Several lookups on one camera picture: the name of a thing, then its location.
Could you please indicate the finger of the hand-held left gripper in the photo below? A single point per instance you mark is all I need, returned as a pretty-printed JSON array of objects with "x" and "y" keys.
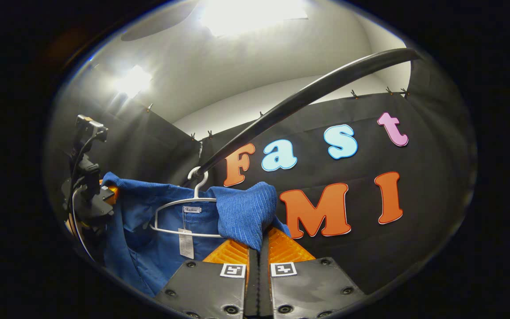
[{"x": 110, "y": 192}]

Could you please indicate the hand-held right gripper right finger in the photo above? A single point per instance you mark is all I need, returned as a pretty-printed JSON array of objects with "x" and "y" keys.
[{"x": 264, "y": 288}]

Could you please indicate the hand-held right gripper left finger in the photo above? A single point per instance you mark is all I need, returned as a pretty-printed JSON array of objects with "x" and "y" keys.
[{"x": 253, "y": 288}]

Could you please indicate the white plastic hanger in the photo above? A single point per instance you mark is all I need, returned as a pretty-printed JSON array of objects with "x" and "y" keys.
[{"x": 196, "y": 193}]

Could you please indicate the black metal clothes rack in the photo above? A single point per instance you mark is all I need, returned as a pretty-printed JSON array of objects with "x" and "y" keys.
[{"x": 308, "y": 93}]

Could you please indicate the small ceiling light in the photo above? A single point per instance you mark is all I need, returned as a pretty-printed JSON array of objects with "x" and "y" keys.
[{"x": 133, "y": 82}]

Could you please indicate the large ceiling light panel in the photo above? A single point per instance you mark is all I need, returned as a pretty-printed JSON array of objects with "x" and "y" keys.
[{"x": 250, "y": 15}]

